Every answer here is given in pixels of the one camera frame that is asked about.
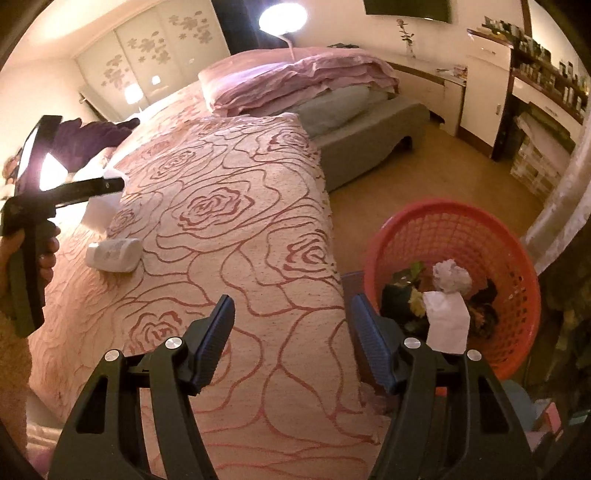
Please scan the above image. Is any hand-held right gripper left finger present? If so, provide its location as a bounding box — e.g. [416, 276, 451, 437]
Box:
[50, 294, 237, 480]

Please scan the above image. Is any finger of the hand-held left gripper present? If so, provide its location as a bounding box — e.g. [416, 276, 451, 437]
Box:
[11, 115, 62, 199]
[41, 154, 126, 208]

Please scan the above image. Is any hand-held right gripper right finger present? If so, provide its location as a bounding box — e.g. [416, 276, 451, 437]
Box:
[347, 293, 541, 480]

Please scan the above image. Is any white tissue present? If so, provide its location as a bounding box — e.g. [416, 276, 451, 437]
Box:
[83, 168, 123, 232]

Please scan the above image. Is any green wrapper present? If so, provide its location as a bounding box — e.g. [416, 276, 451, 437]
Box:
[390, 261, 428, 289]

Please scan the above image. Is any red plastic mesh basket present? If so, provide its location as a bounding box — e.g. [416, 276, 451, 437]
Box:
[364, 199, 542, 380]

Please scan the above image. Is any person's left forearm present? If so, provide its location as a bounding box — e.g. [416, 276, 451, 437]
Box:
[0, 314, 34, 444]

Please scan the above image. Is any person's left hand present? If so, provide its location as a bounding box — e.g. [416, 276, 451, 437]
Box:
[0, 226, 61, 319]

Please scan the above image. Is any purple cloth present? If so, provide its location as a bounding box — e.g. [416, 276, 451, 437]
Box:
[54, 117, 140, 174]

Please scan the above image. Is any flat white paper sheet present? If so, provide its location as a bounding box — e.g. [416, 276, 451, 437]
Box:
[424, 291, 471, 356]

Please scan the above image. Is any crumpled white paper ball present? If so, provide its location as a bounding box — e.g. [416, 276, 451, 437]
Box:
[431, 259, 472, 294]

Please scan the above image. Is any pink rose-patterned blanket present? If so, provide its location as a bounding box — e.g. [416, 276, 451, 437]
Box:
[28, 83, 393, 480]

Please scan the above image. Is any floral sliding-door wardrobe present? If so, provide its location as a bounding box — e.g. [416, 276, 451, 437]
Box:
[74, 0, 232, 114]

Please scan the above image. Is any grey upholstered bed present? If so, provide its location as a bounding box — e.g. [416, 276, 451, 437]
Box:
[302, 85, 430, 192]

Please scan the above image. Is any pale pink curtain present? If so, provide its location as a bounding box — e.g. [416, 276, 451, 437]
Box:
[522, 138, 591, 278]

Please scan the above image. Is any stack of cardboard boxes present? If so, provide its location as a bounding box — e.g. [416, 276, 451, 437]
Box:
[510, 134, 571, 199]

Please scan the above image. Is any folded pink quilt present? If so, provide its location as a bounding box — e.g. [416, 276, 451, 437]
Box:
[198, 46, 400, 118]

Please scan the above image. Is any low white console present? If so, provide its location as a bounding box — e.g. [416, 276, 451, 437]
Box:
[385, 60, 467, 137]

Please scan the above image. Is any round glowing lamp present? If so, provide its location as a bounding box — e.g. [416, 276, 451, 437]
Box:
[257, 0, 308, 35]

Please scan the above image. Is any tall white cabinet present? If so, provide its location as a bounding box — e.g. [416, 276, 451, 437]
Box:
[459, 41, 513, 160]

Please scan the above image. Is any folded bedding on boxes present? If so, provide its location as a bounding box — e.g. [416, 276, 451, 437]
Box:
[512, 104, 578, 153]

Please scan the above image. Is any dark wood dressing table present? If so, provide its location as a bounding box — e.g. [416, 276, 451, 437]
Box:
[492, 41, 591, 162]

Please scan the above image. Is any rose in vase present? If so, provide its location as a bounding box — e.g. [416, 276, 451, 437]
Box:
[396, 17, 417, 58]

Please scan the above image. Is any row of cosmetic bottles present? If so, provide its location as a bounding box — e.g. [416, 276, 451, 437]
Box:
[482, 16, 591, 116]

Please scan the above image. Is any wall television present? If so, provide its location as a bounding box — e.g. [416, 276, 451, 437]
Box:
[362, 0, 451, 24]

